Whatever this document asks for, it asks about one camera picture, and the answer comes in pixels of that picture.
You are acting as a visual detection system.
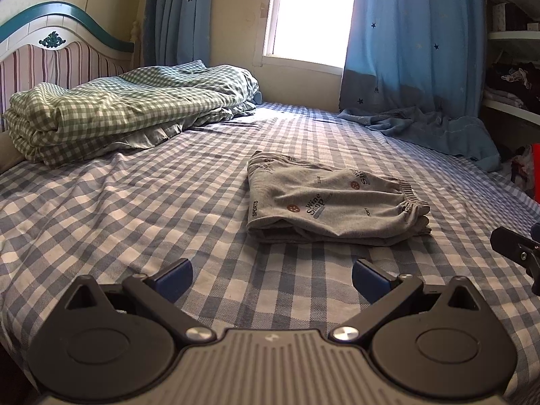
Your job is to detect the grey printed pants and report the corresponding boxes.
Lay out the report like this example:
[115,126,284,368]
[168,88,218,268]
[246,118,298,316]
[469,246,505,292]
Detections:
[246,152,431,247]

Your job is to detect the blue star curtain right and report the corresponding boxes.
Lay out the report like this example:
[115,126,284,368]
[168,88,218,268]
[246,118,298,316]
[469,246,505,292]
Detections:
[340,0,500,172]

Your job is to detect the striped bed headboard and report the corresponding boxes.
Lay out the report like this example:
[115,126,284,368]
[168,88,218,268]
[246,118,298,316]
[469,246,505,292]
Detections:
[1,1,140,112]

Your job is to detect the blue checked bed sheet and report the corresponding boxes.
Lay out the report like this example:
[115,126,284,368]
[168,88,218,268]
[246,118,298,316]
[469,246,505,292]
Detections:
[1,103,539,404]

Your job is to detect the bright window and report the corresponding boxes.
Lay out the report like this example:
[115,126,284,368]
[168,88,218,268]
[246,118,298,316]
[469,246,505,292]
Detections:
[253,0,354,75]

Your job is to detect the green checked folded quilt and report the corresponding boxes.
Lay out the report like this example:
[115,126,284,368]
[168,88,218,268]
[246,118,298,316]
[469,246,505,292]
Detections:
[5,60,262,166]

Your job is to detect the dark clothes on shelf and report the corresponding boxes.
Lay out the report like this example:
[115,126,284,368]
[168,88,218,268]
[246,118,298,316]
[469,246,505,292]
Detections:
[484,62,539,112]

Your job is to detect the blue curtain left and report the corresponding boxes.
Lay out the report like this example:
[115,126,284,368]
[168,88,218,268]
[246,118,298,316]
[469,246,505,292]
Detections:
[142,0,211,66]

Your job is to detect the white shelf unit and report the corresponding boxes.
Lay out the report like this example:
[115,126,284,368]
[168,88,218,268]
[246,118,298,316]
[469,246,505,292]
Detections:
[483,0,539,126]

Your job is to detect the red bag with characters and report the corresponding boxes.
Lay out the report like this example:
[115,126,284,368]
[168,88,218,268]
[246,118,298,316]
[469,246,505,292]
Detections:
[531,143,540,203]

